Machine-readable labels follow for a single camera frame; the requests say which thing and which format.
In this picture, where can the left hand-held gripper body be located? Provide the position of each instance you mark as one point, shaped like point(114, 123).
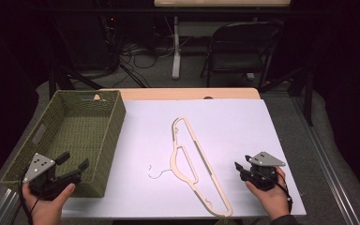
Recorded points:
point(40, 170)

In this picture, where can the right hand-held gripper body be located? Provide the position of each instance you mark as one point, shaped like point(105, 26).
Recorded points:
point(262, 176)

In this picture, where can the green woven basket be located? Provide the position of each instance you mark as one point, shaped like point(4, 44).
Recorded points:
point(81, 131)

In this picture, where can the cream plastic hanger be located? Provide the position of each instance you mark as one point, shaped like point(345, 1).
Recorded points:
point(225, 214)

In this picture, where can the person's right hand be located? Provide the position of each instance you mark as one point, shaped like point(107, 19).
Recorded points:
point(273, 201)

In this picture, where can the person's left hand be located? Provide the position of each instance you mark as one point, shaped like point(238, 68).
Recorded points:
point(45, 211)

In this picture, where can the white table sheet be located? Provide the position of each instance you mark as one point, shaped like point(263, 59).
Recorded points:
point(237, 131)

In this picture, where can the black metal stand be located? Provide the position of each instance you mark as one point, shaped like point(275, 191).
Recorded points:
point(308, 97)
point(52, 79)

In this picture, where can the light wooden table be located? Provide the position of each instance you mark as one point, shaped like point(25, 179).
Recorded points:
point(184, 93)

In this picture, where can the black folding chair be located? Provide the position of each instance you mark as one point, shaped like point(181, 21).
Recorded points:
point(240, 64)

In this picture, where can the white desk leg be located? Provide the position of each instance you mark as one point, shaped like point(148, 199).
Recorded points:
point(176, 62)

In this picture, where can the beige desk top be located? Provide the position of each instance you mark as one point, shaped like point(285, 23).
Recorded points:
point(222, 3)

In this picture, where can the metal floor rail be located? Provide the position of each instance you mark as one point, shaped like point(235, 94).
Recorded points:
point(4, 207)
point(325, 162)

